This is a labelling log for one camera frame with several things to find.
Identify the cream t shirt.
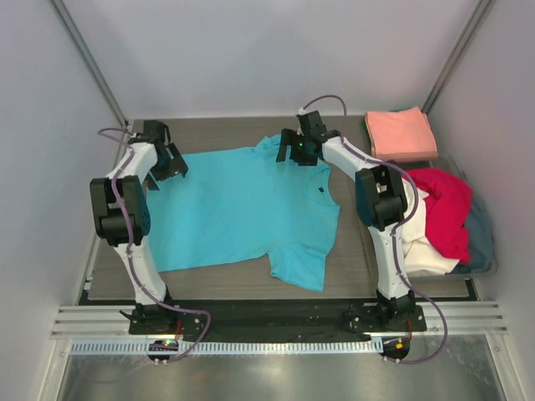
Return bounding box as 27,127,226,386
402,179,460,277

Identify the slotted grey cable duct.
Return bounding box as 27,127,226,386
69,338,383,357

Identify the folded pink t shirt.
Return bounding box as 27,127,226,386
364,107,438,162

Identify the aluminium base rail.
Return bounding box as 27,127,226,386
50,302,507,339

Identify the right aluminium frame post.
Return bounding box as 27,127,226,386
421,0,496,114

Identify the left aluminium frame post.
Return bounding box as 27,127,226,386
49,0,129,127

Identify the turquoise t shirt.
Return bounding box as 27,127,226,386
147,135,340,292

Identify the clear plastic bin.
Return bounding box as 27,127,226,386
359,152,502,282

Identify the teal grey t shirt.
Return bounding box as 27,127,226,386
451,195,494,275

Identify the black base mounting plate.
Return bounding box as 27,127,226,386
120,298,427,343

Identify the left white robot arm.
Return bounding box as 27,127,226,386
89,119,188,334

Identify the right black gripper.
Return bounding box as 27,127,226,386
277,129,318,166

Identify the folded green t shirt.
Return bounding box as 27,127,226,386
362,119,369,137

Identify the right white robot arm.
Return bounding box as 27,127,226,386
277,109,415,331

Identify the aluminium frame post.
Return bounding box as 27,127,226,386
49,0,129,127
421,0,496,114

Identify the red t shirt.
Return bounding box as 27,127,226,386
408,168,472,264

